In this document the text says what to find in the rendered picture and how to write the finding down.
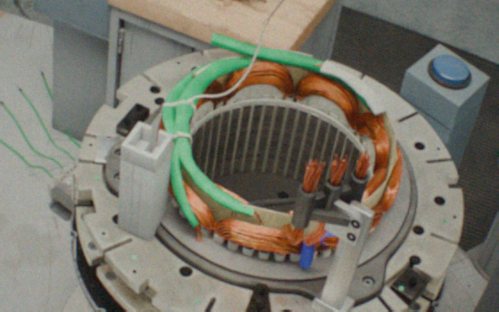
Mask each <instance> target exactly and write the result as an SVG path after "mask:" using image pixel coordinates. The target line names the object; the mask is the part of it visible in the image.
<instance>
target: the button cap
mask: <svg viewBox="0 0 499 312"><path fill-rule="evenodd" d="M432 70H433V72H434V73H435V75H436V76H437V77H438V78H440V79H441V80H443V81H445V82H446V83H449V84H454V85H458V84H461V83H464V82H466V80H467V78H468V74H469V69H468V68H467V66H466V64H465V63H464V62H463V61H462V60H461V59H460V58H457V57H454V56H452V55H449V54H443V55H440V56H439V57H437V58H436V59H435V60H434V62H433V67H432Z"/></svg>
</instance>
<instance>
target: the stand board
mask: <svg viewBox="0 0 499 312"><path fill-rule="evenodd" d="M280 2H281V0H267V3H266V4H264V3H262V2H260V1H258V0H233V1H232V3H231V4H230V5H229V6H228V7H226V6H223V4H224V0H108V4H110V5H111V6H113V5H114V6H116V7H117V8H119V9H121V10H123V9H124V10H125V11H127V12H130V13H134V14H136V15H138V16H140V17H143V18H146V19H148V20H150V21H153V22H156V23H159V24H161V25H163V26H166V27H168V28H170V29H175V30H177V31H179V32H181V33H183V34H185V35H189V36H191V37H195V38H197V39H199V40H201V41H202V42H207V43H209V44H210V41H211V38H212V36H213V33H214V32H215V33H217V34H219V35H222V36H226V37H230V38H232V39H235V40H241V41H242V42H245V43H249V44H252V45H258V41H259V39H260V36H261V33H262V30H263V24H262V23H263V21H265V20H267V19H268V18H269V15H270V14H271V13H272V12H273V11H274V9H275V8H276V6H277V5H279V3H280ZM335 2H336V0H284V1H283V2H282V4H281V5H280V7H279V8H278V9H277V11H276V12H275V13H274V14H273V15H272V17H271V18H270V19H269V23H268V25H266V29H265V32H264V35H263V38H262V40H261V44H260V46H262V47H267V48H273V49H282V50H287V51H292V52H298V51H299V48H300V47H301V46H302V45H303V44H304V43H305V42H306V41H307V39H308V38H309V35H311V33H312V32H313V31H314V30H315V28H316V27H317V26H318V24H319V22H320V21H321V20H322V19H323V18H324V16H325V15H326V13H327V12H328V11H329V10H330V9H331V7H332V6H333V4H334V3H335Z"/></svg>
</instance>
